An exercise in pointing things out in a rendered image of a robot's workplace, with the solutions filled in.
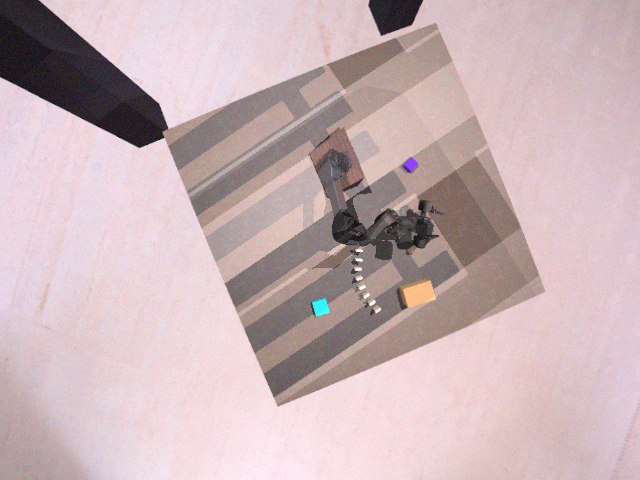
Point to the cyan block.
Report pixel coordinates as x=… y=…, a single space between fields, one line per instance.
x=320 y=307

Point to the purple block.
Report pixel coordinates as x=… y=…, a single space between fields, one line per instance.
x=410 y=165

